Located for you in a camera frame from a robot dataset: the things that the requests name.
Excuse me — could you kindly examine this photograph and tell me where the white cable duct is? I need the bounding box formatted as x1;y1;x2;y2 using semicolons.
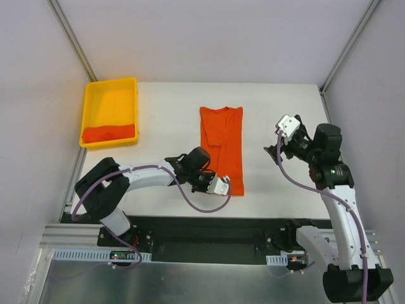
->
53;249;152;263
266;255;288;267

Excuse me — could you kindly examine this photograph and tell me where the rolled orange t shirt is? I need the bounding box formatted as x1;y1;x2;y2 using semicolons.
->
82;124;135;143

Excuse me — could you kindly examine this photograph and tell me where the left white cable duct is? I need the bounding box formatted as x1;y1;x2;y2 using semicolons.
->
53;249;152;263

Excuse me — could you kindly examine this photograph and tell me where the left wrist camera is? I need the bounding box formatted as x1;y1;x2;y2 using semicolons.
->
207;175;230;196

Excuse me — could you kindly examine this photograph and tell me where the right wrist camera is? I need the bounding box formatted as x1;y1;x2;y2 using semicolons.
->
275;115;301;142

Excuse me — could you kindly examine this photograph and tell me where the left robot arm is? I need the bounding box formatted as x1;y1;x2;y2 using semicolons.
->
72;146;229;246

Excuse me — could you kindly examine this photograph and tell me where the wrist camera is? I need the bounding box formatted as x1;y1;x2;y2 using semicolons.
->
275;115;301;142
207;175;230;196

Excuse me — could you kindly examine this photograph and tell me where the orange t shirt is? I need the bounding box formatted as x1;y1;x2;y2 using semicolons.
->
199;107;245;196
82;124;135;143

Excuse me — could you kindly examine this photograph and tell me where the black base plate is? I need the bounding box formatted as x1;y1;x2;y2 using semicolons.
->
96;214;320;263

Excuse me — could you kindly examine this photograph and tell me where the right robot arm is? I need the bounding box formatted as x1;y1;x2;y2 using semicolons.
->
265;116;394;303

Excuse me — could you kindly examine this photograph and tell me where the right white cable duct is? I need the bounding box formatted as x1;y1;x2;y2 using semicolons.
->
266;255;288;267

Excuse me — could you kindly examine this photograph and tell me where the left aluminium frame post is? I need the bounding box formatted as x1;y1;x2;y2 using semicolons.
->
47;0;97;82

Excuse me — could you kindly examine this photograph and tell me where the right aluminium frame post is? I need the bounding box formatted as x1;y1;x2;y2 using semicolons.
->
320;0;383;96

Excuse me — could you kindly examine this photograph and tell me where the aluminium front rail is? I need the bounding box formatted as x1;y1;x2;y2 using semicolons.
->
39;221;105;251

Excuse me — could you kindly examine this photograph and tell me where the aluminium frame post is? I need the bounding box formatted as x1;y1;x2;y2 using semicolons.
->
320;0;383;96
47;0;97;82

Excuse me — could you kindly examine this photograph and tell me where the yellow plastic bin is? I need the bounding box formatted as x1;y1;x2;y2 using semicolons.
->
79;77;139;149

